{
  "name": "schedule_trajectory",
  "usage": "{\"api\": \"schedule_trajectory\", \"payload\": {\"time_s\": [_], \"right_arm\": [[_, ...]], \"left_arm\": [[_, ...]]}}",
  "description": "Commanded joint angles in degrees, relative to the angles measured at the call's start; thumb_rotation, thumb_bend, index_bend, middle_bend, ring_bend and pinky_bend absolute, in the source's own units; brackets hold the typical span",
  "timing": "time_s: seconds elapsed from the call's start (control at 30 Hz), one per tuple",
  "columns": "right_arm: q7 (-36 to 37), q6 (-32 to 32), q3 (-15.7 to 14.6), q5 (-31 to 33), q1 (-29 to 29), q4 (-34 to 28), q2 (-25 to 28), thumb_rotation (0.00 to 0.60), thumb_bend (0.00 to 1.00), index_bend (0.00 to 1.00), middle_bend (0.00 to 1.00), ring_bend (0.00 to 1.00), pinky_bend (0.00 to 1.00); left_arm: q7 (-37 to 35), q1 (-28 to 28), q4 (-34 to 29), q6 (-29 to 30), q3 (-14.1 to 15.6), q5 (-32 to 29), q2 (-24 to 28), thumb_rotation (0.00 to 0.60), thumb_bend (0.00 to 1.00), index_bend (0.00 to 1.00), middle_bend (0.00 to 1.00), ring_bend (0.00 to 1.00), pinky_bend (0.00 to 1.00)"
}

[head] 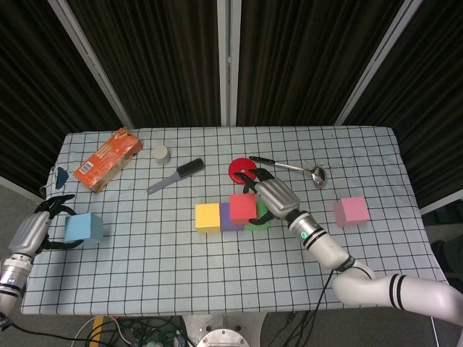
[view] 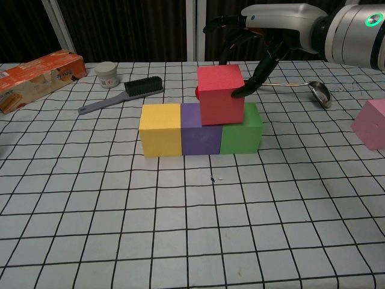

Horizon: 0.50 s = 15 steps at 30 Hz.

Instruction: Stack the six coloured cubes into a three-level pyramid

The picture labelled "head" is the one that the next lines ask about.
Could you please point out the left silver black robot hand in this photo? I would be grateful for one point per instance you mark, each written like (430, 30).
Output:
(30, 231)

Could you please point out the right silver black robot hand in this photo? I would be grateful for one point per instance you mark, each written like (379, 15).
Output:
(278, 199)

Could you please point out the green foam cube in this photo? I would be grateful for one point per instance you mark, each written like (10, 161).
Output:
(262, 209)

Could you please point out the red foam cube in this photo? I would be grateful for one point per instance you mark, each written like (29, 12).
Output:
(243, 209)

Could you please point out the blue foam cube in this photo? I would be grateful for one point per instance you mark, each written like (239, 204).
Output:
(83, 227)

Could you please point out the purple foam cube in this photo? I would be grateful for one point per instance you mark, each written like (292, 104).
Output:
(225, 218)

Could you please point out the yellow foam cube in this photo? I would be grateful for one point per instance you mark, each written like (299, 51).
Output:
(208, 217)

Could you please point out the metal robot base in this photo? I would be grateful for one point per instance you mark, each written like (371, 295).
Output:
(222, 336)

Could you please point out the pink foam cube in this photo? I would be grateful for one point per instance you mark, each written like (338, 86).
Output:
(352, 211)

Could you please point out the red plastic disc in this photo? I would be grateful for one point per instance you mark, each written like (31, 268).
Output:
(241, 167)

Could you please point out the dark blue clip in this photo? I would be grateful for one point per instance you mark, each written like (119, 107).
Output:
(62, 179)

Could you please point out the grey brush black bristles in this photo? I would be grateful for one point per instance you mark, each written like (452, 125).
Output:
(188, 169)

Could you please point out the orange cardboard box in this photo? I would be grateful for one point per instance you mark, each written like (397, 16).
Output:
(106, 160)

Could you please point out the yellow floor strip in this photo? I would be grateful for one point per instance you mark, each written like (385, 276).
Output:
(97, 325)

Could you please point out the checkered light blue tablecloth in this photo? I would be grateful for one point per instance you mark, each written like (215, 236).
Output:
(181, 274)

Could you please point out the small white jar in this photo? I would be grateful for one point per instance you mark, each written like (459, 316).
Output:
(161, 154)

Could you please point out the dark pleated curtain panel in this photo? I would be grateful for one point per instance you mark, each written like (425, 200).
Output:
(296, 61)
(155, 61)
(32, 90)
(434, 108)

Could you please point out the white partition post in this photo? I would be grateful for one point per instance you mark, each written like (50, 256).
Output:
(378, 61)
(228, 61)
(92, 61)

